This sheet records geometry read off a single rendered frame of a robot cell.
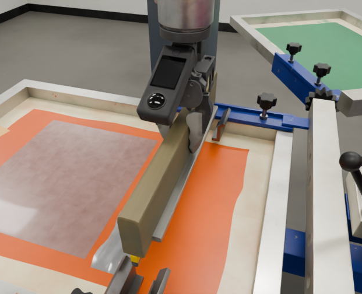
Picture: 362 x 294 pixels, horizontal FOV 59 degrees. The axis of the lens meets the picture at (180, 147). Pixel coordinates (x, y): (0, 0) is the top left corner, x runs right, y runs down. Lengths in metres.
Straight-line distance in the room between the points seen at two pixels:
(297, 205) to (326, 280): 1.55
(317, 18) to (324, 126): 1.07
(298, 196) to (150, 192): 1.71
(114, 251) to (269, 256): 0.25
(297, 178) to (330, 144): 1.50
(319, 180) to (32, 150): 0.62
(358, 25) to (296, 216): 1.01
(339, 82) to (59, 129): 0.86
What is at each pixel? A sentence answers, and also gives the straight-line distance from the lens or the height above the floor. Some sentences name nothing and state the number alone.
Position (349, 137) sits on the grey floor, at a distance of 2.70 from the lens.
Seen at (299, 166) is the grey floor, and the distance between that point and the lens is 2.28.
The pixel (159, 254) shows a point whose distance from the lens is 0.57.
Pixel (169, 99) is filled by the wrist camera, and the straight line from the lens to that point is 0.41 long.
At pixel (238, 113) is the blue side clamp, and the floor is 1.00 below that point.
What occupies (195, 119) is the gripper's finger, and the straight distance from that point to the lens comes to 0.50.
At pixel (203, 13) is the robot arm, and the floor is 1.31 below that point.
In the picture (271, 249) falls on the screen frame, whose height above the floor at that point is 0.99.
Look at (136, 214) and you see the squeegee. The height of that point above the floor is 1.14.
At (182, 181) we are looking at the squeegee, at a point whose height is 1.07.
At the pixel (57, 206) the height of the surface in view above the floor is 0.96.
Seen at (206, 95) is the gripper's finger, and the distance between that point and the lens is 0.48.
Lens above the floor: 1.43
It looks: 39 degrees down
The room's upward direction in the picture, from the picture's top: straight up
